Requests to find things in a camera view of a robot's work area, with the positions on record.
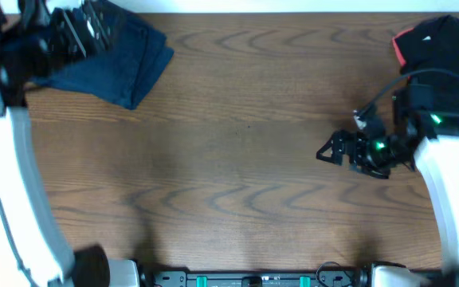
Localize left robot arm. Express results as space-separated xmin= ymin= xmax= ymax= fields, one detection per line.
xmin=0 ymin=1 xmax=112 ymax=286

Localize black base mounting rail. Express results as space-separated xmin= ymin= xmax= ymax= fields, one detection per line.
xmin=133 ymin=261 xmax=453 ymax=287

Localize blue denim shorts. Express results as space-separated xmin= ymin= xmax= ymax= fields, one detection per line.
xmin=32 ymin=1 xmax=174 ymax=110

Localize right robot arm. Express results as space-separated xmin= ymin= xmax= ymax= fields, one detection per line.
xmin=316 ymin=84 xmax=459 ymax=286

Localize black shirt with red trim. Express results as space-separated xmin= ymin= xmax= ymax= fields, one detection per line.
xmin=393 ymin=15 xmax=459 ymax=113

